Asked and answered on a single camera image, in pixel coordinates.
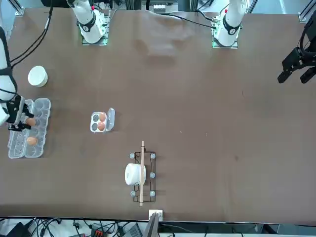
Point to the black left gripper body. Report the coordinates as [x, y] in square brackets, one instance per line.
[312, 56]

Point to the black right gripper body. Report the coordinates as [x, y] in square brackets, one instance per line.
[14, 111]

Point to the brown egg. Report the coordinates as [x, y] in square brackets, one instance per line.
[101, 126]
[31, 121]
[32, 141]
[102, 115]

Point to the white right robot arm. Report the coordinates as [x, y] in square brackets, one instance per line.
[90, 27]

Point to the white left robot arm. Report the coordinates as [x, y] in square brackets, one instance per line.
[230, 22]

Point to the transparent twelve-slot egg tray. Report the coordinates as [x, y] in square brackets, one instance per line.
[18, 148]

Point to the transparent four-slot egg tray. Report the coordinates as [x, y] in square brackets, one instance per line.
[95, 122]

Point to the white bowl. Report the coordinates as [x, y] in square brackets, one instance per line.
[37, 76]

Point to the red black connector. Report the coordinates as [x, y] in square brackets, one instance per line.
[97, 232]

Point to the grey power strip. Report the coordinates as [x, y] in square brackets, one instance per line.
[159, 8]

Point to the ribbed power adapter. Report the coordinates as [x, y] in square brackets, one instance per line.
[133, 230]

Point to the aluminium frame bracket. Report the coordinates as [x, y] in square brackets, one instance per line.
[19, 11]
[304, 15]

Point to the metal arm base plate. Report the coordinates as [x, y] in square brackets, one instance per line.
[98, 44]
[234, 46]

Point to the aluminium camera post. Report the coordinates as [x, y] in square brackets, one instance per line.
[155, 225]

